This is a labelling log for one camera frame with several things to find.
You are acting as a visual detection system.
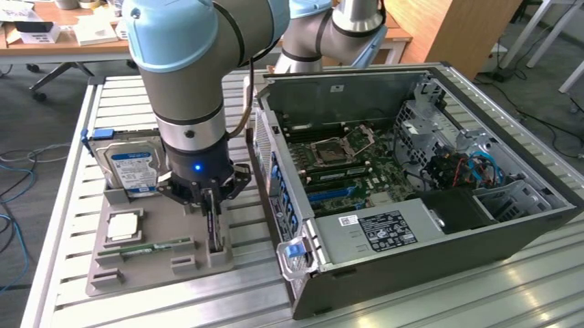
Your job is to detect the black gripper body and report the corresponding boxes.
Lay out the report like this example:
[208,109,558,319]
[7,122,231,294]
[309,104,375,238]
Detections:
[162,138,233,191]

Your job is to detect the low profile graphics card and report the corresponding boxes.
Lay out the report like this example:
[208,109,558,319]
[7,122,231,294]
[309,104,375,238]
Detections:
[200,186,227,254]

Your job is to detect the hard disk with blue caddy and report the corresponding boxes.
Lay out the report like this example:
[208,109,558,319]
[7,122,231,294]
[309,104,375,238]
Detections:
[80,128,170,200]

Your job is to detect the silver CPU chip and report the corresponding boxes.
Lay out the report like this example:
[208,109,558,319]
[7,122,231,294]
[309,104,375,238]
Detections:
[106,214,140,240]

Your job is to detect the CPU socket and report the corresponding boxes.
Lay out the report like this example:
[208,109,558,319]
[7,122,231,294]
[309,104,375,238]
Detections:
[308,139,352,169]

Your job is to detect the long expansion slot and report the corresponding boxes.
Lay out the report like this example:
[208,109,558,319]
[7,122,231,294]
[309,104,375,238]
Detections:
[307,186,360,203]

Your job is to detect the grey parts rack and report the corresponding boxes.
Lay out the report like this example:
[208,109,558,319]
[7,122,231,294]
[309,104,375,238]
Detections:
[85,180,236,298]

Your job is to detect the blue case side latch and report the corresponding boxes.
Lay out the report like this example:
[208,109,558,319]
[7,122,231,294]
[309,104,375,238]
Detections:
[281,243,305,260]

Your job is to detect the grey power supply unit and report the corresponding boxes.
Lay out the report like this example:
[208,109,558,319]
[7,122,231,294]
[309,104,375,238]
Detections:
[313,199,447,266]

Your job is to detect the metal socket cover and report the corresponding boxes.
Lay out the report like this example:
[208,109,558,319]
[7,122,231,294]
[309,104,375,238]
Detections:
[343,124,380,155]

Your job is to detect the green motherboard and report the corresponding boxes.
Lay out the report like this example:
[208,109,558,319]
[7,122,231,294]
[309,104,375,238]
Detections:
[272,112,423,218]

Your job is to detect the black chair base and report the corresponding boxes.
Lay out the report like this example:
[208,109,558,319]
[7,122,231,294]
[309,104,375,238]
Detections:
[25,61,138,102]

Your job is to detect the perforated metal drive cage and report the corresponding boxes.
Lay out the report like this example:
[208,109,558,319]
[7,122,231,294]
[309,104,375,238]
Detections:
[391,80,465,172]

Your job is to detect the flat white box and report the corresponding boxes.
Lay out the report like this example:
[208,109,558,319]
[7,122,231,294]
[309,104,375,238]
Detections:
[72,23,120,46]

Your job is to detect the open dark PC case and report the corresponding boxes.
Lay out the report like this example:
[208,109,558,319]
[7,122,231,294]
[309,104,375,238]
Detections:
[243,61,584,320]

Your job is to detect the white box with black top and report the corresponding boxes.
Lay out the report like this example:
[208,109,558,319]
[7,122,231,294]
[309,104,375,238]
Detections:
[14,20,61,44]

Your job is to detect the brown cardboard piece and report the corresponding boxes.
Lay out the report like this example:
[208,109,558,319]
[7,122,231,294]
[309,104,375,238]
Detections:
[2,23,23,48]

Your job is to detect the printed paper sheets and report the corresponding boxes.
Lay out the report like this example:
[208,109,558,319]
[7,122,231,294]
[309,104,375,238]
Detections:
[0,5,38,23]

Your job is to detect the metal disk bay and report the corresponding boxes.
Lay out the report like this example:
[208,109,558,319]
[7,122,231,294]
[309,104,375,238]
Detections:
[471,179,555,223]

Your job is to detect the wooden cabinet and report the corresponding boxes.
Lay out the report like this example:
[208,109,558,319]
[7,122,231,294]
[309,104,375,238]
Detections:
[387,0,525,80]

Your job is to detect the black power strip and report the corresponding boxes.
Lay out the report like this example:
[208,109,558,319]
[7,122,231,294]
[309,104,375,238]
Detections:
[473,66,510,83]

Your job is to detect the white socket box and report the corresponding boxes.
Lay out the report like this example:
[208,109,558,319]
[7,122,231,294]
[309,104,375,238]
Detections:
[486,43,510,59]

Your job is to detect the grey floor cable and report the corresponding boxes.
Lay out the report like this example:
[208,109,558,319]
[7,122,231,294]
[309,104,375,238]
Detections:
[0,143,72,163]

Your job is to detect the blue floor cable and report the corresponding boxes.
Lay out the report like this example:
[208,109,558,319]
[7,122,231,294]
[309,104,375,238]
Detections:
[0,163,36,293]

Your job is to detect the red wire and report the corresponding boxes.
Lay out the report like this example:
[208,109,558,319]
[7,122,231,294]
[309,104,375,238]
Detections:
[448,154,473,188]

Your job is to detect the blue data wire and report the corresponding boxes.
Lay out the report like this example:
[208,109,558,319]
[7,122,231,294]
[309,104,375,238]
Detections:
[467,150,506,188]

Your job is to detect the white metal table frame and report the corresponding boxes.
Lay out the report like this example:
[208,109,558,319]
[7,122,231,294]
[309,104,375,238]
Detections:
[498,0,584,94]

